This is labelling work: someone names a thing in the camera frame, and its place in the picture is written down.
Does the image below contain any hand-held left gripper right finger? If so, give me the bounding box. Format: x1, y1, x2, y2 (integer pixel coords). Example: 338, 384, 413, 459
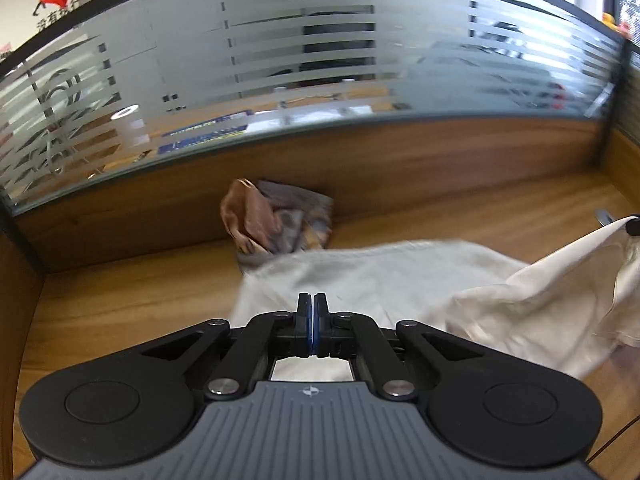
313, 292, 482, 402

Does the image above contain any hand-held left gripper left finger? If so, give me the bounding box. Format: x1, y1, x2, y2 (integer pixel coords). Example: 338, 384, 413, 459
141, 292, 313, 402

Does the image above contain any white button shirt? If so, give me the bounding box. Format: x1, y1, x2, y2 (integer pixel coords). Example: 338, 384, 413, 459
232, 216, 640, 382

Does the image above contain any brown grey patterned cloth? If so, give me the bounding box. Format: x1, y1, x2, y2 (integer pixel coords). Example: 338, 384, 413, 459
220, 177, 335, 275

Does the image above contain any glass side partition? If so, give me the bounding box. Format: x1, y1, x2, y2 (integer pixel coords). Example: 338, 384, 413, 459
612, 0, 640, 147

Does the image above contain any frosted striped glass partition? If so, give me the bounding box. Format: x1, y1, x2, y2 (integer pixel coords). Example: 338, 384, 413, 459
0, 0, 627, 217

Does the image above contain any dark partition post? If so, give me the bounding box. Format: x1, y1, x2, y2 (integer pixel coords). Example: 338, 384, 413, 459
597, 35, 632, 167

